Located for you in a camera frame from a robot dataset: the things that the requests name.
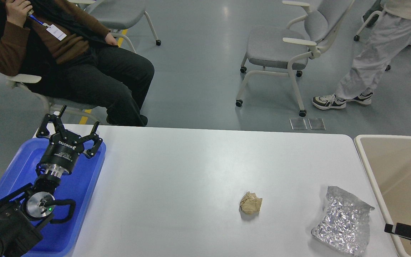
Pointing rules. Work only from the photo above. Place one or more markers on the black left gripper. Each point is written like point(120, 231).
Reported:
point(60, 154)

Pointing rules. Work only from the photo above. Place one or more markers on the silver foil bag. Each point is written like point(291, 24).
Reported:
point(345, 226)

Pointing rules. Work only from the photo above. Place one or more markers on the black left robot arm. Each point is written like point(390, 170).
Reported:
point(46, 189)

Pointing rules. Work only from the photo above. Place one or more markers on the seated person's white chair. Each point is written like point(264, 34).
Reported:
point(51, 104)

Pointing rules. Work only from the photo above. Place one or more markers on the beige plastic bin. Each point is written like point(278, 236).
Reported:
point(387, 162)

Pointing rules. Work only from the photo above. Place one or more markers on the seated person in black trousers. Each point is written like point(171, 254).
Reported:
point(75, 56)

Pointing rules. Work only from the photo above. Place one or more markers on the blue plastic tray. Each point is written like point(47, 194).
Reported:
point(59, 239)

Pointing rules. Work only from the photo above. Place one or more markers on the grey chair top left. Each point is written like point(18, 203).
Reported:
point(118, 15)

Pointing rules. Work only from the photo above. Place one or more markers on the right metal floor plate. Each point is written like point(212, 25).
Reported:
point(316, 124)

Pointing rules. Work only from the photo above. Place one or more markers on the metal floor plate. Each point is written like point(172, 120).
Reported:
point(298, 123)
point(316, 124)

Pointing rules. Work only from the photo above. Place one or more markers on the left metal floor plate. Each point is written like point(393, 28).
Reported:
point(298, 123)

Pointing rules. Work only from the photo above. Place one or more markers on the crumpled brown paper ball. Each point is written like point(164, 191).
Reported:
point(250, 203)

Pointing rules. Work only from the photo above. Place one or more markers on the standing person in white trousers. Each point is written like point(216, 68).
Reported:
point(390, 35)

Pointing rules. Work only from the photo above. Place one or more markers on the grey chair top right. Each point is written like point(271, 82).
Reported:
point(369, 20)

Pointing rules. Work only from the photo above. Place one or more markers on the grey chair with white armrests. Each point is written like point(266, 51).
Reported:
point(284, 52)

